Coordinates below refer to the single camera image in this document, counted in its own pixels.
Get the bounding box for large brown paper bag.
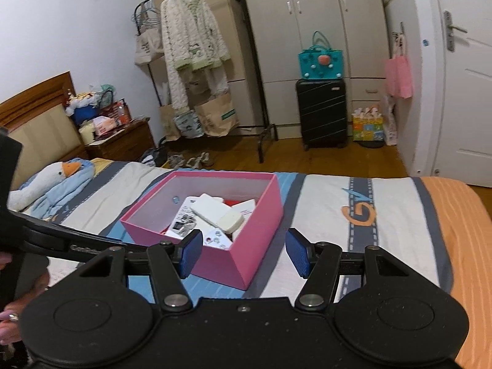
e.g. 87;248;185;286
194;92;239;137

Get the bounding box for metal door handle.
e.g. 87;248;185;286
443;11;467;51

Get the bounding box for beige wardrobe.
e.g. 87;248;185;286
234;0;389;139

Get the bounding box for pink cardboard box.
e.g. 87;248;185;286
120;172;285;291

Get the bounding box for white door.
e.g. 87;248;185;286
430;0;492;189

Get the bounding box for long white remote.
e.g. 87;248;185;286
190;194;231;225

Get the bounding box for white plastic bag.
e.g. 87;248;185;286
384;96;398;147

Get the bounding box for person's left hand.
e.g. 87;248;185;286
0;273;50;347

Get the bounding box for teal felt handbag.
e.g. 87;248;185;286
299;31;344;81

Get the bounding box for small brown paper bag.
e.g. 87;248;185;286
159;104;181;141

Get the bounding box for wooden padded headboard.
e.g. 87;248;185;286
0;71;83;193

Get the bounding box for pink paper bag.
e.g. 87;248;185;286
385;33;414;98

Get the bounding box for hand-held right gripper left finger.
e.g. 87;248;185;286
79;230;203;313

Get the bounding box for wooden nightstand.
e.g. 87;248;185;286
85;119;156;162

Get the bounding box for pair of pale shoes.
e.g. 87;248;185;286
167;152;212;170

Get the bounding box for white remote with display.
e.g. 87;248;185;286
165;196;200;238

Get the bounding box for black suitcase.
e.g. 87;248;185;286
296;79;348;150

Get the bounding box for pink tissue box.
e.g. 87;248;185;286
92;115;120;137

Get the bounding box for light blue blanket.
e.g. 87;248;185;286
19;159;95;224

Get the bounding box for black clothes rack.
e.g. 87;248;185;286
134;0;278;164

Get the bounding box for small white remote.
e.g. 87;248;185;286
200;228;233;251

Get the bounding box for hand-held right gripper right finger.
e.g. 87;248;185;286
286;228;410;313

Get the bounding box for teal mesh bag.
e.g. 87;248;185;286
98;84;116;108

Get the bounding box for blue flower container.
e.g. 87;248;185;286
65;90;102;125

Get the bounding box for black floor bag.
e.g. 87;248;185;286
138;148;168;168

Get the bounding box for wire clothes hangers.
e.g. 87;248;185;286
133;0;162;27

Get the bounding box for colourful tissue pack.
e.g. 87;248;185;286
352;108;385;141

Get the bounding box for printed white shopping bag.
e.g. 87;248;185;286
173;109;204;139

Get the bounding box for white goose plush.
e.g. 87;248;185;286
8;160;83;216

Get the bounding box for white knitted cardigan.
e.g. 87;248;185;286
161;0;231;110

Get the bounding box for beige printed tote bag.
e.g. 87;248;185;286
134;27;164;66

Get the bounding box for cream remote with label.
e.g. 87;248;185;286
227;199;257;220

